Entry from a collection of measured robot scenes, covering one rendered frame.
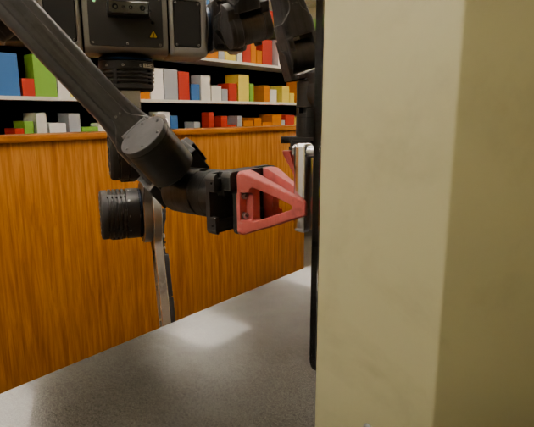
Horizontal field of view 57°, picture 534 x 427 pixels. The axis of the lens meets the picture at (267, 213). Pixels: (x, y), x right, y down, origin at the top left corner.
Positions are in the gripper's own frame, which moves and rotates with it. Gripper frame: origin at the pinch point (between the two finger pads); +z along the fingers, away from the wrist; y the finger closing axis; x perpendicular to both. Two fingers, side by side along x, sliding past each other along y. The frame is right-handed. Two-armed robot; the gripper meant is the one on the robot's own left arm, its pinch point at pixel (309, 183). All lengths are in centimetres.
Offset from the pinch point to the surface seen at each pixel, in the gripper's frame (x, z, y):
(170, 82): 142, -36, -214
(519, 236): -41, -4, 47
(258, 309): -26.1, 16.2, 8.9
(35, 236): 19, 40, -163
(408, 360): -45, 6, 41
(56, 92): 61, -26, -214
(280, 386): -41, 16, 25
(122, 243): 64, 52, -163
